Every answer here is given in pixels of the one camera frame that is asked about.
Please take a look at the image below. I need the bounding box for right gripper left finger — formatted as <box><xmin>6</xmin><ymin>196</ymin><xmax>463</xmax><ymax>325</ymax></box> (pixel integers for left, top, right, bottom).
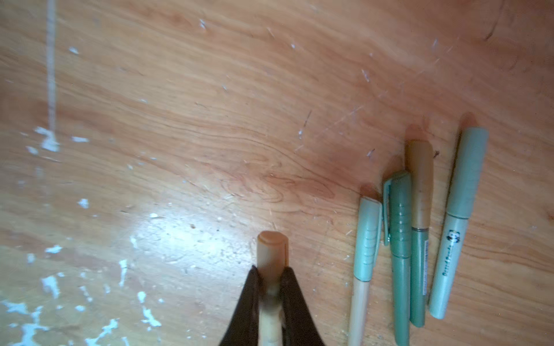
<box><xmin>219</xmin><ymin>266</ymin><xmax>261</xmax><ymax>346</ymax></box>

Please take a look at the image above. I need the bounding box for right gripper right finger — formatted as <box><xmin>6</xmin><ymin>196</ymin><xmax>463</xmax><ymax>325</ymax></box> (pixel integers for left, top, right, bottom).
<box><xmin>280</xmin><ymin>267</ymin><xmax>325</xmax><ymax>346</ymax></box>

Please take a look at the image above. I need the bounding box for beige pen cap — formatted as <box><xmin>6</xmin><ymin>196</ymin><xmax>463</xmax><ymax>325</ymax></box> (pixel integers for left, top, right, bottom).
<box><xmin>257</xmin><ymin>231</ymin><xmax>289</xmax><ymax>296</ymax></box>

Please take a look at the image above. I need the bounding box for dark green pen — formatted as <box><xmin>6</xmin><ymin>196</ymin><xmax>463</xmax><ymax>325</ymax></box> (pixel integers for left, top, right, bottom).
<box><xmin>410</xmin><ymin>228</ymin><xmax>428</xmax><ymax>328</ymax></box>
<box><xmin>392</xmin><ymin>256</ymin><xmax>411</xmax><ymax>346</ymax></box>

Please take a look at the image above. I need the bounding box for light green cap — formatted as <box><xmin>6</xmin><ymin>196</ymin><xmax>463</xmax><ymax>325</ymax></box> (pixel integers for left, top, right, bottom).
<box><xmin>353</xmin><ymin>196</ymin><xmax>383</xmax><ymax>282</ymax></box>
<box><xmin>447</xmin><ymin>127</ymin><xmax>489</xmax><ymax>219</ymax></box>

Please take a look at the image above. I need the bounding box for dark green pen cap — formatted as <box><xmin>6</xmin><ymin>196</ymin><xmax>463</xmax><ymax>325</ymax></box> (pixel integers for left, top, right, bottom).
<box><xmin>383</xmin><ymin>170</ymin><xmax>412</xmax><ymax>259</ymax></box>

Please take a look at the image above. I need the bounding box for light green pen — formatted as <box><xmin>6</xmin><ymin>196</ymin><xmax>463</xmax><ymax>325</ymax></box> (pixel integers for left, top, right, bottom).
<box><xmin>429</xmin><ymin>213</ymin><xmax>468</xmax><ymax>319</ymax></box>

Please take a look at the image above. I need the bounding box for beige pen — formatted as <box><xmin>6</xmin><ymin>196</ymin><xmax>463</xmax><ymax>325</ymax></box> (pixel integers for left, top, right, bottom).
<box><xmin>348</xmin><ymin>278</ymin><xmax>370</xmax><ymax>346</ymax></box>
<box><xmin>258</xmin><ymin>295</ymin><xmax>283</xmax><ymax>346</ymax></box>

